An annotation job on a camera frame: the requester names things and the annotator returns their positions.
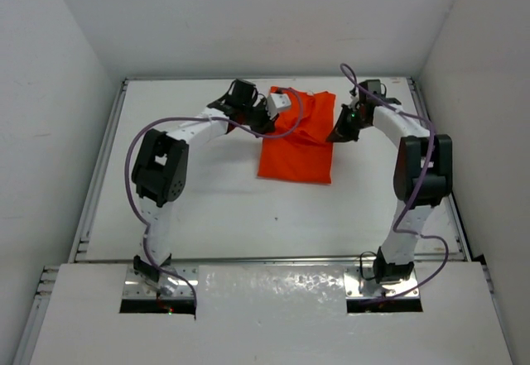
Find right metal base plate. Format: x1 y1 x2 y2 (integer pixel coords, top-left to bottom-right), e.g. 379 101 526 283
343 262 420 300

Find metal base plate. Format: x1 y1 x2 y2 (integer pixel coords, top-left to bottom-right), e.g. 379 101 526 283
122 267 198 301
343 262 420 300

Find orange t shirt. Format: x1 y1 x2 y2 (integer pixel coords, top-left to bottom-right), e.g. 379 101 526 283
258 89 336 185

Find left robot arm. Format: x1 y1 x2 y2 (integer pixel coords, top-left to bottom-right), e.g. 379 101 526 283
126 79 291 284

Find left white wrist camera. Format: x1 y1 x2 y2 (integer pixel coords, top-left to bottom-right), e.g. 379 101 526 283
266 93 292 118

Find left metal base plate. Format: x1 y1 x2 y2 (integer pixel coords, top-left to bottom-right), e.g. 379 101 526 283
122 267 198 301

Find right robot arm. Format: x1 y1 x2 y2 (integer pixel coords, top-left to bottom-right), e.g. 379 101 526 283
326 79 453 284

